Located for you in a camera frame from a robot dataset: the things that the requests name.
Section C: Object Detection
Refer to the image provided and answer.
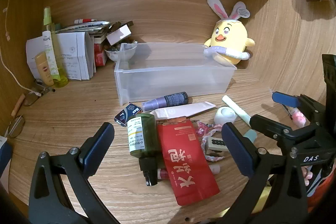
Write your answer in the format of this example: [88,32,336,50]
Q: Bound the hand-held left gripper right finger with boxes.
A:
[218,122,309,224]

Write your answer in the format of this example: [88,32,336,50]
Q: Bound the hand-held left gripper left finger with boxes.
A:
[28,122,124,224]

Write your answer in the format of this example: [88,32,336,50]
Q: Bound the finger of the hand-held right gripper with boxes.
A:
[272,92,327,127]
[249,114,319,147]

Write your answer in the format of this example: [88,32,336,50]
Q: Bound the mint tube with white cap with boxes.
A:
[243,129,257,144]

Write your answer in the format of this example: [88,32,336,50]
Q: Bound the pale green highlighter pen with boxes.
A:
[222,95,252,127]

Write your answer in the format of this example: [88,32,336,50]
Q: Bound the small blue box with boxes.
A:
[114,103,142,127]

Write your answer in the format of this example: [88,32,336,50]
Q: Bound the dark green spray bottle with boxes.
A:
[127,113,161,186]

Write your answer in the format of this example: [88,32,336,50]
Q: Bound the red pouch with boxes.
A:
[157,116,220,206]

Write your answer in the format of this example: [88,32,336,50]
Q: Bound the small cosmetic tube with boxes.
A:
[157,164,221,180]

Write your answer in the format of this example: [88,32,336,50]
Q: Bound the clear plastic storage bin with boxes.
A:
[114,42,237,106]

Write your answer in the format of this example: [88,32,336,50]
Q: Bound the person's right hand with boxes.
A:
[301,166,313,186]

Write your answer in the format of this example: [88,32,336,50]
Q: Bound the mahjong tile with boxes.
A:
[206,138,229,156]

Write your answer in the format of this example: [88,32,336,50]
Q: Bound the small pink toy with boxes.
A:
[290,110,307,128]

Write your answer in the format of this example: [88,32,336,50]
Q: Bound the white round container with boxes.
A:
[214,106,237,125]

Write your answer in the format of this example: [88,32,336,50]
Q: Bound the yellow cloth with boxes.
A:
[251,186,272,215]

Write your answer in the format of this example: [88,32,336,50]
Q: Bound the white and pink tube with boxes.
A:
[150,101,217,119]

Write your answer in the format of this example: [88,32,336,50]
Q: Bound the tall yellow-green spray bottle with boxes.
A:
[43,7,69,88]

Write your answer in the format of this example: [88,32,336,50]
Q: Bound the purple cosmetic bottle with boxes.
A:
[142,92,189,112]

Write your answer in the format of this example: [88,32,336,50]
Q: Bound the eyeglasses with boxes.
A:
[25,79,50,107]
[7,115,25,138]

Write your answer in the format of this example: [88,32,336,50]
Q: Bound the yellow chick plush toy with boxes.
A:
[203,0,256,65]

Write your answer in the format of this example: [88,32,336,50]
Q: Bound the red box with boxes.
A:
[94,43,108,67]

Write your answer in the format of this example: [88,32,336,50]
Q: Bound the brown stick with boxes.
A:
[11,94,25,117]

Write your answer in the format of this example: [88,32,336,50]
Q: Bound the white folded paper box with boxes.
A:
[56,32,93,81]

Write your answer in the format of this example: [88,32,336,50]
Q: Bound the yellow sunscreen bottle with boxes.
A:
[35,53,55,86]

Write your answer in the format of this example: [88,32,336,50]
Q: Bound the dark blue box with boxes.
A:
[0,136,12,182]

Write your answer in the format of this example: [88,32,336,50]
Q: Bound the white tube with green print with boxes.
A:
[42,31,60,83]

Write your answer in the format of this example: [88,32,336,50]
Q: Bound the white cardboard box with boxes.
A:
[26,38,44,80]

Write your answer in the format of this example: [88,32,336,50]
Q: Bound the small open pink box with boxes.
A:
[106,21,134,45]

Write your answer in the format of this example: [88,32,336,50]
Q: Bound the stack of paper packets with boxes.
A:
[54,21,111,37]

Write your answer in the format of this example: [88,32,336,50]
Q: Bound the pink braided rope keychain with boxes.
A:
[193,120,226,161]

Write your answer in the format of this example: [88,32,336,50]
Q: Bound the white cable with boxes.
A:
[0,48,42,96]

